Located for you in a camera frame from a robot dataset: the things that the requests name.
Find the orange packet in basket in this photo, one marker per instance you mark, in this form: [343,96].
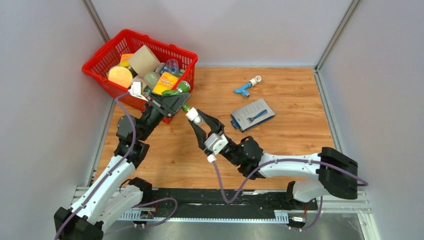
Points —
[124,60]

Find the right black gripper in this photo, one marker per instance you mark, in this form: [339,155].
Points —
[214,124]

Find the pale green soap bar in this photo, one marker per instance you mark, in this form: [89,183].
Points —
[151,79]

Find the blue faucet with white fitting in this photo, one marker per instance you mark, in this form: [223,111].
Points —
[243,91]

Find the red plastic shopping basket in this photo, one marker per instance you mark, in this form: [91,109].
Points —
[128,42]

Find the brown cardboard box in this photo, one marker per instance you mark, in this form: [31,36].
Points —
[144,61]

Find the white pipe elbow fitting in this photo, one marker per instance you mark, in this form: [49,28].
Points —
[194,116]

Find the pink wrapped soap bar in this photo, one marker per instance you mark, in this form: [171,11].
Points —
[138,79]

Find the orange round sponge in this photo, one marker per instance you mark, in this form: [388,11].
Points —
[120,76]

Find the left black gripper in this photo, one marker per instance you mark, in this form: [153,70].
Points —
[167,103]

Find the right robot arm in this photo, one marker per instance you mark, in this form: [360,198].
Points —
[328,172]

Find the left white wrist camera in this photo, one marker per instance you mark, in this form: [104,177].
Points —
[136,90]

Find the green water faucet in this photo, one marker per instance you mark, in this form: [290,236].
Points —
[182,87]

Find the razor blister pack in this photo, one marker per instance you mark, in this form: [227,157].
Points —
[251,115]

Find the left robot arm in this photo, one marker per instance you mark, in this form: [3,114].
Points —
[114,193]

